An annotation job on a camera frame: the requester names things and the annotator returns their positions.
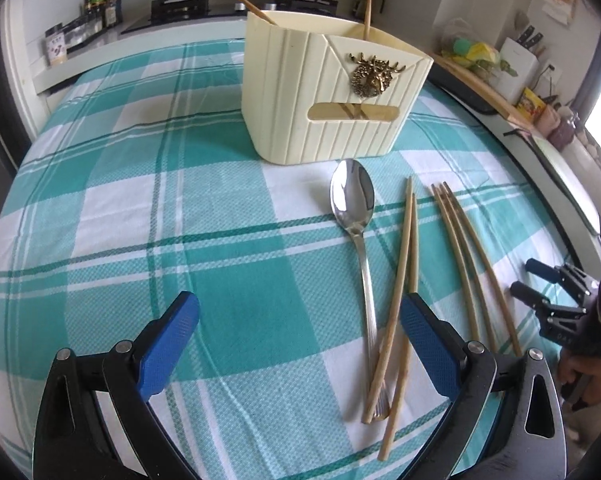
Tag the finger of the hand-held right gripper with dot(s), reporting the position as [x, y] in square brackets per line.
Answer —
[527, 294]
[545, 271]

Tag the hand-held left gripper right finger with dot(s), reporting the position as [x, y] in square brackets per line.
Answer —
[430, 345]

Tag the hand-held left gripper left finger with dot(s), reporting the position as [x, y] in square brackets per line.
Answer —
[170, 345]

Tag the large steel spoon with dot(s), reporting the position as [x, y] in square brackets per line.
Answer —
[353, 200]

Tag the cream ribbed utensil holder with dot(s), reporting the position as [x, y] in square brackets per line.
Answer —
[300, 90]

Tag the person's right hand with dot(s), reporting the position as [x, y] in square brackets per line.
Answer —
[600, 377]

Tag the green cutting board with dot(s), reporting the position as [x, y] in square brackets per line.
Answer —
[567, 180]

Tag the teal plaid tablecloth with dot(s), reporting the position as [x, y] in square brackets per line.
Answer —
[155, 220]

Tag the garlic bulbs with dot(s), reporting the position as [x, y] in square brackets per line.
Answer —
[592, 147]

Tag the purple soap dispenser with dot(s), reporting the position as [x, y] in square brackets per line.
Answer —
[566, 130]

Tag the pink cup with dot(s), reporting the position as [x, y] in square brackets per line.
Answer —
[547, 120]

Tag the yellow snack packet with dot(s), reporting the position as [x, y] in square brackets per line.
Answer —
[531, 105]

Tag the wooden cutting board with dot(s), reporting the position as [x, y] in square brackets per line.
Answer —
[485, 90]

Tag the white knife block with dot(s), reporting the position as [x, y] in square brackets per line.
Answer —
[517, 67]

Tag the plastic bag of fruit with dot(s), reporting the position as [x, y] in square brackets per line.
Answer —
[473, 52]

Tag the glass french press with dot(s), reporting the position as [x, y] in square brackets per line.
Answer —
[368, 2]

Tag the rack of spice jars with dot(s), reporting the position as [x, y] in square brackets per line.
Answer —
[70, 37]

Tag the black gas stove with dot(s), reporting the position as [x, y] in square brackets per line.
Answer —
[190, 10]

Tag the dark sauce bottle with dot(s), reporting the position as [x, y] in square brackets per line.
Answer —
[111, 10]

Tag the oil bottle yellow cap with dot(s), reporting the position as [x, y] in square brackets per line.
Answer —
[95, 0]

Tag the white wall outlet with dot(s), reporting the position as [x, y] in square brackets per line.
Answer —
[555, 75]

